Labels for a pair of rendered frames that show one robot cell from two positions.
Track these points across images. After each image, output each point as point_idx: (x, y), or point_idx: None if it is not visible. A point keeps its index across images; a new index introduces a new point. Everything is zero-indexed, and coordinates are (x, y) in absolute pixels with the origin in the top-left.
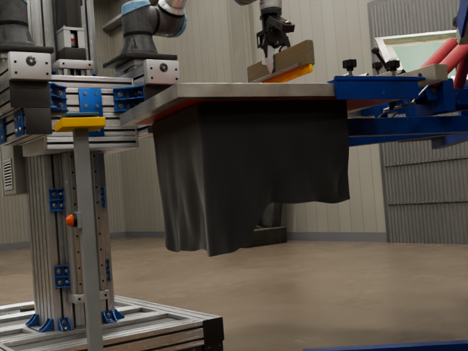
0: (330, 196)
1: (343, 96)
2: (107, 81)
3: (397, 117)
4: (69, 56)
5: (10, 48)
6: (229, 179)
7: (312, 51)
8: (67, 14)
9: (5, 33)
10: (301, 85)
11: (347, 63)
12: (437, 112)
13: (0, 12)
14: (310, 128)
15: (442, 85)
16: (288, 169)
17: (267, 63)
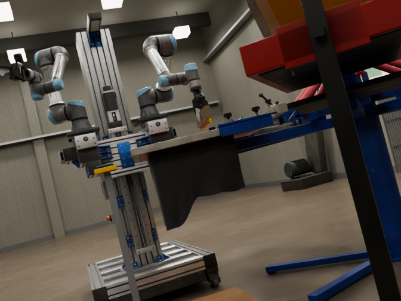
0: (232, 187)
1: (224, 134)
2: (132, 136)
3: (281, 129)
4: (113, 126)
5: (77, 133)
6: (170, 189)
7: (209, 111)
8: (108, 104)
9: (75, 125)
10: (199, 134)
11: (225, 115)
12: (308, 120)
13: (71, 115)
14: (213, 153)
15: None
16: (204, 178)
17: (197, 117)
